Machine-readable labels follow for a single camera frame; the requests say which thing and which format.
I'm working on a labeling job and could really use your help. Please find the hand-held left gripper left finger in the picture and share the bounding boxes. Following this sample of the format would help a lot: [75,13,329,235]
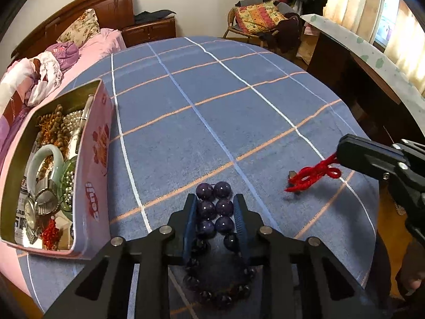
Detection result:
[43,193,200,319]

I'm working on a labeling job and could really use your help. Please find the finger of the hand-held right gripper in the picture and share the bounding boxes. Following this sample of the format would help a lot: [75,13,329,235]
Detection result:
[336,133,425,208]
[391,138,425,164]

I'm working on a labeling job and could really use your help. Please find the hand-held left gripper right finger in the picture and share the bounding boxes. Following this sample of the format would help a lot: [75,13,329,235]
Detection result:
[232,193,387,319]

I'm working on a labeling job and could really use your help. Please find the purple bead bracelet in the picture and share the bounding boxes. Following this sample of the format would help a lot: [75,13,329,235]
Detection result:
[182,181,258,308]

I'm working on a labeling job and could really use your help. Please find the red knotted cord pendant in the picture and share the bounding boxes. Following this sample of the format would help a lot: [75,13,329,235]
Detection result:
[284,154,342,194]

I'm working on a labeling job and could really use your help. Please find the pink tin box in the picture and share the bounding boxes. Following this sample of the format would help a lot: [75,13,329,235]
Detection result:
[0,79,115,261]

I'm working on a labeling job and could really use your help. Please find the red tassel charm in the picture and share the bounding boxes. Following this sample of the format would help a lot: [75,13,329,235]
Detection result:
[42,217,60,250]

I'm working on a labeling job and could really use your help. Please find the metallic bead necklace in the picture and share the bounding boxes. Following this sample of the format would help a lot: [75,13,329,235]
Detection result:
[61,110,84,204]

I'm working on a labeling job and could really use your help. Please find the silver wristwatch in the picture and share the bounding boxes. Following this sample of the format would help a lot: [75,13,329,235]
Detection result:
[23,177,62,245]

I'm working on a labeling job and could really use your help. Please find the pale jade bangle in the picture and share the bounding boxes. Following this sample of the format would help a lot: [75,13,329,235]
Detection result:
[26,145,65,207]

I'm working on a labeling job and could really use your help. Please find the person's right hand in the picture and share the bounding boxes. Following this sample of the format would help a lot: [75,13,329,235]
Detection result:
[395,239,425,304]

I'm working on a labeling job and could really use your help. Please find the dark wooden desk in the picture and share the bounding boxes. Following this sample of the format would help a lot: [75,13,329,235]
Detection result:
[305,23,425,147]

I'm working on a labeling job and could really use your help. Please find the pale floral desk cloth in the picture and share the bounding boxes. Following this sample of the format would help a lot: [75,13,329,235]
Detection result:
[300,13,425,106]

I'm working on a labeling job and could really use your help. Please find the dark brown garment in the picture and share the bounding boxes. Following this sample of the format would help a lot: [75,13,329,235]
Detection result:
[259,12,305,54]

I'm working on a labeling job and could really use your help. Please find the striped beige curtain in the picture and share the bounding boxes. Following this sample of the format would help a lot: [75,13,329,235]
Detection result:
[324,0,425,91]

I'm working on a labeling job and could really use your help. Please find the colourful patterned cushion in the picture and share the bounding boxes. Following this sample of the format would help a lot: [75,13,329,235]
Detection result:
[234,1,289,35]

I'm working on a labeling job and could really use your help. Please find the wicker chair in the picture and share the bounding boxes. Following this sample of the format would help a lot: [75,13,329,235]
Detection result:
[222,0,306,54]

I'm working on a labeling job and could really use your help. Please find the wooden nightstand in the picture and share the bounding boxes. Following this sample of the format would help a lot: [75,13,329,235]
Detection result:
[121,17,177,48]

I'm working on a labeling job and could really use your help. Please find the pink bed sheet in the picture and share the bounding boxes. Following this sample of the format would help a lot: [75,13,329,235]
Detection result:
[0,28,127,319]

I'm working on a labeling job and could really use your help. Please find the white cloth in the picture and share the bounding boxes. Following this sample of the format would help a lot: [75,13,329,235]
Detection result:
[28,51,64,107]

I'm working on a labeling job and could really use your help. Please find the purple cloth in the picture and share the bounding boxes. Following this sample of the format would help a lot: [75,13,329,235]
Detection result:
[45,41,80,72]

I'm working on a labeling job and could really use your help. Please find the dark folded clothes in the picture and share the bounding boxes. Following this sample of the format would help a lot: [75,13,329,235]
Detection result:
[134,9,177,25]

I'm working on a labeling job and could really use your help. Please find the floral pillow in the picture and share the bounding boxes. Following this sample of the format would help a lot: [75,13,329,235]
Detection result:
[56,8,101,47]

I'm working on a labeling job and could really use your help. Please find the pink patchwork quilt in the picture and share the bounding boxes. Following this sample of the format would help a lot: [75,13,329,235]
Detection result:
[0,58,41,161]

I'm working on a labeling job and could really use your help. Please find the wooden headboard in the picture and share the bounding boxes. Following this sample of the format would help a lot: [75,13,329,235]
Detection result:
[10,0,135,61]

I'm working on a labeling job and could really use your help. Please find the brown wooden bead necklace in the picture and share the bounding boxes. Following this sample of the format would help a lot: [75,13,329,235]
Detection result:
[35,104,72,161]

